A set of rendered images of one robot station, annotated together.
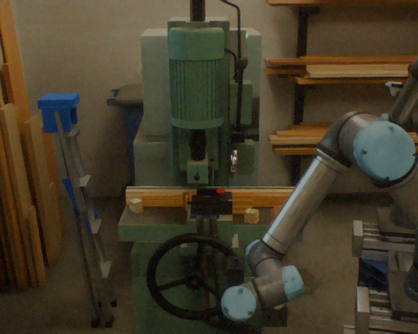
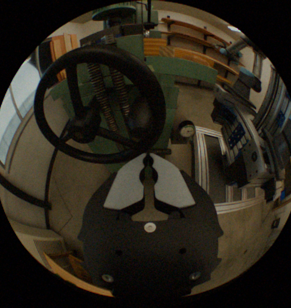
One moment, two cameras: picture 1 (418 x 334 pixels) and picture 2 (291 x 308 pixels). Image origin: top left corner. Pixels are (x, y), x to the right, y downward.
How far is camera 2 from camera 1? 147 cm
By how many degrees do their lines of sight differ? 41
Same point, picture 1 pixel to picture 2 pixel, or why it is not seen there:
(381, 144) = not seen: outside the picture
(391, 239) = (236, 99)
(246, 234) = (162, 66)
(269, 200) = (178, 52)
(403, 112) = (234, 50)
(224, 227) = (129, 44)
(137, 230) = (59, 88)
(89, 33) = not seen: hidden behind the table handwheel
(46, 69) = not seen: hidden behind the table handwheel
